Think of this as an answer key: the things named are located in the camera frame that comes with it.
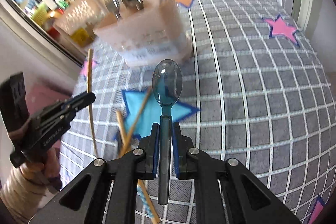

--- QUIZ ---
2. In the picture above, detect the left hand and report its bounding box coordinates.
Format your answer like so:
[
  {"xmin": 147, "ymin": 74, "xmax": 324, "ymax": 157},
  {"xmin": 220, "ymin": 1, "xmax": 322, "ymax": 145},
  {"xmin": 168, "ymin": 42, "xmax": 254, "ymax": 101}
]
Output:
[{"xmin": 19, "ymin": 147, "xmax": 62, "ymax": 191}]

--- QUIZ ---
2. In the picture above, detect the beige plastic storage rack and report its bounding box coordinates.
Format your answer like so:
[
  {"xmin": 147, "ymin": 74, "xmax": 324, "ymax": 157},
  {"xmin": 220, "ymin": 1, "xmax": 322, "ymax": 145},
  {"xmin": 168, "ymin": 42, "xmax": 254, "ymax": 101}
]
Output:
[{"xmin": 54, "ymin": 0, "xmax": 110, "ymax": 36}]

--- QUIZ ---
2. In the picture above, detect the grey checkered tablecloth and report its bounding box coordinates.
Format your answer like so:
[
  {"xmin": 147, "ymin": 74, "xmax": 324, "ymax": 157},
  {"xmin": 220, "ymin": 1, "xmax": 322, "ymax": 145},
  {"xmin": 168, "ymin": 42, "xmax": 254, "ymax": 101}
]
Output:
[{"xmin": 60, "ymin": 0, "xmax": 335, "ymax": 223}]

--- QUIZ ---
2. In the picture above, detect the pink plastic stool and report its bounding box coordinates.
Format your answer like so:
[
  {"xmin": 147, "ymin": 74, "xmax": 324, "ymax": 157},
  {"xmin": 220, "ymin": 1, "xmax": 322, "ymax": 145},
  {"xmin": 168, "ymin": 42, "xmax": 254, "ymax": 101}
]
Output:
[{"xmin": 25, "ymin": 82, "xmax": 72, "ymax": 115}]

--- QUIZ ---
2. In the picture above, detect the blue patterned bamboo chopstick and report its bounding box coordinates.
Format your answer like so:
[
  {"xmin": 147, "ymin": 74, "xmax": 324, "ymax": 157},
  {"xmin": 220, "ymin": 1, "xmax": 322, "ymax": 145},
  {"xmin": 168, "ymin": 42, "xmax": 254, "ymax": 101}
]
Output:
[{"xmin": 115, "ymin": 109, "xmax": 161, "ymax": 224}]

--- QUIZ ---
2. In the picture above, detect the teal plastic spoon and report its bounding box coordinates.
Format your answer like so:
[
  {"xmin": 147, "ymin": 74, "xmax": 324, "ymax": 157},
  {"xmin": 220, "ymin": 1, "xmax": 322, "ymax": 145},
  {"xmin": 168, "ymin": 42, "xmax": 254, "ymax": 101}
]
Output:
[{"xmin": 152, "ymin": 59, "xmax": 183, "ymax": 205}]

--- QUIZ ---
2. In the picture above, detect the pink utensil holder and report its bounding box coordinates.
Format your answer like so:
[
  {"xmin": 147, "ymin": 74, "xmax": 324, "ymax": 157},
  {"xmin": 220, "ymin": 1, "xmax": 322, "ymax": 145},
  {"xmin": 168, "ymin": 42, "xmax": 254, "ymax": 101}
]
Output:
[{"xmin": 93, "ymin": 0, "xmax": 193, "ymax": 68}]

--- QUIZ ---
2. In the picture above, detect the dark grey spoon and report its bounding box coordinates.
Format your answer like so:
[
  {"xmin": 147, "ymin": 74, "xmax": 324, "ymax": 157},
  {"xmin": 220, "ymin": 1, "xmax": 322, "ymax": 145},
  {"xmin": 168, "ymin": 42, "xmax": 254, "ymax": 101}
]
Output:
[
  {"xmin": 105, "ymin": 0, "xmax": 121, "ymax": 20},
  {"xmin": 128, "ymin": 0, "xmax": 144, "ymax": 11}
]

